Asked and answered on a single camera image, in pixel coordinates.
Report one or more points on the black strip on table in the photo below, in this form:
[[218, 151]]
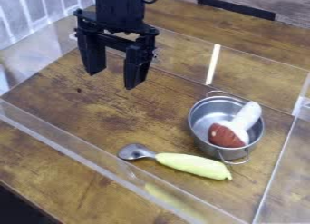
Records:
[[242, 9]]

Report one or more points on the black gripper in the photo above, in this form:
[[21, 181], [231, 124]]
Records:
[[131, 36]]

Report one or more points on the silver metal pot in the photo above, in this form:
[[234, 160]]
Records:
[[214, 109]]

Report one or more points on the spoon with yellow handle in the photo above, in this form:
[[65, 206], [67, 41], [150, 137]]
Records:
[[187, 163]]

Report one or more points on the red white toy mushroom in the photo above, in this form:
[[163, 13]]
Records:
[[230, 133]]

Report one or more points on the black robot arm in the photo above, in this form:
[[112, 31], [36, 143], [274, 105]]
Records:
[[124, 10]]

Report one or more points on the clear acrylic front barrier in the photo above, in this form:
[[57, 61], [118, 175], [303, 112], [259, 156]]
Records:
[[144, 184]]

